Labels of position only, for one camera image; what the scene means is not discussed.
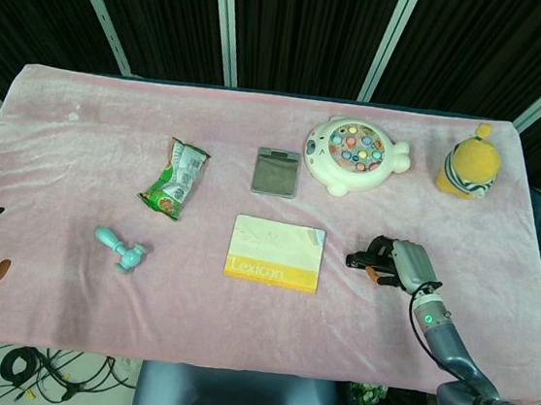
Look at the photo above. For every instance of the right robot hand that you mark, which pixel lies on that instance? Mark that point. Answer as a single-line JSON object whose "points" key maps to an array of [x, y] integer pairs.
{"points": [[407, 264]]}

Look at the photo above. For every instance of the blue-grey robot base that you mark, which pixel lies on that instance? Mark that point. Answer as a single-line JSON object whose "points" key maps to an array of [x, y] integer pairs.
{"points": [[233, 401]]}

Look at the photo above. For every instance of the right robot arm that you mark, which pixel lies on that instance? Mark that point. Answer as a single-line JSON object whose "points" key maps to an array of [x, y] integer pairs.
{"points": [[466, 376]]}

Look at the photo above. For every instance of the white and yellow Lexicon box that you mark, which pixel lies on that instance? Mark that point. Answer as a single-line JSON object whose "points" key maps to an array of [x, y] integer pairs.
{"points": [[275, 253]]}

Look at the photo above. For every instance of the yellow plush bottle toy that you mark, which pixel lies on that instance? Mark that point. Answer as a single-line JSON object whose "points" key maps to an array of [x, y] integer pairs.
{"points": [[470, 166]]}

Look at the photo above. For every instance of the white fishing game toy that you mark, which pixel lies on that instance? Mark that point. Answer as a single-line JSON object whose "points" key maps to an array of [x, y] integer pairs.
{"points": [[349, 151]]}

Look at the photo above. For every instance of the teal toy hammer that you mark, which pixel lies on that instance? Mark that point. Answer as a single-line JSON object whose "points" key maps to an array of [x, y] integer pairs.
{"points": [[121, 248]]}

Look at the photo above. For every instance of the pink velvet tablecloth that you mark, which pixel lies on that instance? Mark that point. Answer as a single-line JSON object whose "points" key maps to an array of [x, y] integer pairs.
{"points": [[258, 308]]}

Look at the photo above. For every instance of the grey square mirror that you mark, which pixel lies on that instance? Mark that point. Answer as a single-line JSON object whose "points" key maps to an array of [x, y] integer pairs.
{"points": [[276, 172]]}

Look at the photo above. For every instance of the green snack packet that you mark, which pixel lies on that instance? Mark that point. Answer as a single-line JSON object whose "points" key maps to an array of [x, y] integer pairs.
{"points": [[175, 179]]}

